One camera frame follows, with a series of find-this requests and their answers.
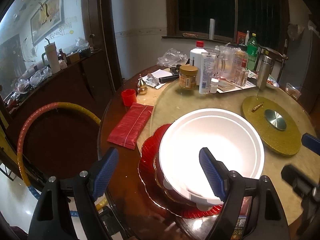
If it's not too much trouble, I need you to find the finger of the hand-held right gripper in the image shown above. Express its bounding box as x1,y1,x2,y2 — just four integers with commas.
281,165,316,196
301,134,320,156

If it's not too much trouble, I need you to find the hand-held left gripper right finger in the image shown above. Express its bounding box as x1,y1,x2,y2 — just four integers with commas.
199,147,292,240

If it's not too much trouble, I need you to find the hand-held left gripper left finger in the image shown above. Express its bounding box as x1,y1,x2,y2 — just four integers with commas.
27,147,119,240

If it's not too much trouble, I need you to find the white foam bowl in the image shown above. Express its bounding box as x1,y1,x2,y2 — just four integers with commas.
165,108,265,205
159,115,259,203

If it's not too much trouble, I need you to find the red scalloped glass plate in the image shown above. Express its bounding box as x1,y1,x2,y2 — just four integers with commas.
137,124,224,218

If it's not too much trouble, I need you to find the round steel disc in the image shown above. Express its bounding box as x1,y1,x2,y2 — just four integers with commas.
264,109,287,131

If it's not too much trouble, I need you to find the red plastic packet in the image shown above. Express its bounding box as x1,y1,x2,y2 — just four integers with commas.
107,102,154,150

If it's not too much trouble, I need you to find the colourful printed box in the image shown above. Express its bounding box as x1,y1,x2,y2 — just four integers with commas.
231,196,252,240

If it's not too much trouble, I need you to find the clear plastic container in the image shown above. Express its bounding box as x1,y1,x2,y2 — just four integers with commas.
285,82,302,99

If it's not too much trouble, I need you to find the gold glitter turntable mat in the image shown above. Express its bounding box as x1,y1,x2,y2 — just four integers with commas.
241,96,302,158

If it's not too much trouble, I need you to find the blue patterned white plate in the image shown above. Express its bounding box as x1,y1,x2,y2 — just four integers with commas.
266,76,280,89

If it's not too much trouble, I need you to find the multicoloured hula hoop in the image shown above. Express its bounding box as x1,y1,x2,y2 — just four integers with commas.
16,102,108,218

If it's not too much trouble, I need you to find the red plastic cup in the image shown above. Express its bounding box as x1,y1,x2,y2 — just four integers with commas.
121,89,137,105

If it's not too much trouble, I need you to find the grey refrigerator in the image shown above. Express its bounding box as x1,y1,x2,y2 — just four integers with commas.
296,27,320,110

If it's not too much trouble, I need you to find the stainless steel thermos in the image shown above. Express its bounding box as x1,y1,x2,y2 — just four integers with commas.
256,56,274,89

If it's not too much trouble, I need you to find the small white pill bottle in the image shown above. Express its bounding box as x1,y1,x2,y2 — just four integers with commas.
209,78,219,94

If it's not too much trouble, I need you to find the flat brown tray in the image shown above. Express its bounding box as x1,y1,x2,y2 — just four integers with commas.
217,80,236,90

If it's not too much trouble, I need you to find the gold gourd ornament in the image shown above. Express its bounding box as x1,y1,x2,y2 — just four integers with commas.
136,74,148,95

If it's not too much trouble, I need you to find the small glass liquor bottle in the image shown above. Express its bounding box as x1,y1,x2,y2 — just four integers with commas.
235,67,249,87

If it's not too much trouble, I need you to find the dark wooden sideboard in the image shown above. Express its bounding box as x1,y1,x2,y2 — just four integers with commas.
0,49,118,185

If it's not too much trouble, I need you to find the brown jar with gold lid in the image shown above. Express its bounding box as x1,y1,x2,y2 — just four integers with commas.
179,65,198,90

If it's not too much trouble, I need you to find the white lotion tube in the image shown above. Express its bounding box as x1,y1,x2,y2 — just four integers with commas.
199,54,218,95

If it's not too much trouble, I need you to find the crumpled foil wrapper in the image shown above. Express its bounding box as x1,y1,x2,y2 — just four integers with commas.
146,73,160,87

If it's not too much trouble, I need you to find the black flat case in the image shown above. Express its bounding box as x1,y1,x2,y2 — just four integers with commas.
159,74,180,84

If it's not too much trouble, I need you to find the green soda bottle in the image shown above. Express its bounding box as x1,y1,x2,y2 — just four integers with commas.
247,33,259,71

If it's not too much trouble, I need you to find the plain white paper sheet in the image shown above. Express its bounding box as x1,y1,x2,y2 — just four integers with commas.
146,69,173,89

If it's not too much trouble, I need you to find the hanging plastic bag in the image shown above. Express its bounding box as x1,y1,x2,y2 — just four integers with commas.
287,23,304,39

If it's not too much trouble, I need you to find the white bottle with red cap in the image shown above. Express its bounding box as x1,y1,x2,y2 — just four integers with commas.
189,41,210,87

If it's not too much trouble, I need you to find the crumpled clear plastic wrap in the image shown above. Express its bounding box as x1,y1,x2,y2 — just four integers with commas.
15,65,53,90

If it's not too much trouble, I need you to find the crumpled clear plastic bag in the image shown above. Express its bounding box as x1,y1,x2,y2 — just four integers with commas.
157,48,188,67

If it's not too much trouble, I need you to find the small clear plastic bag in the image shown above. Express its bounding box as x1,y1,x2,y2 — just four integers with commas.
75,37,90,48

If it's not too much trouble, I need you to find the white paper roll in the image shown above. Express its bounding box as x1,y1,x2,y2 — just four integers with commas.
209,18,216,40

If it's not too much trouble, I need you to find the dark window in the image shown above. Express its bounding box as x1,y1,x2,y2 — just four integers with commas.
166,0,288,42

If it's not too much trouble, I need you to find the beige tumbler with handle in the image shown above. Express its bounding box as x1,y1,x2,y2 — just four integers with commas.
41,44,61,74

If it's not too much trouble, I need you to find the framed wall painting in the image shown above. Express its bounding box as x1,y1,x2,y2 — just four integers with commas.
30,0,65,47

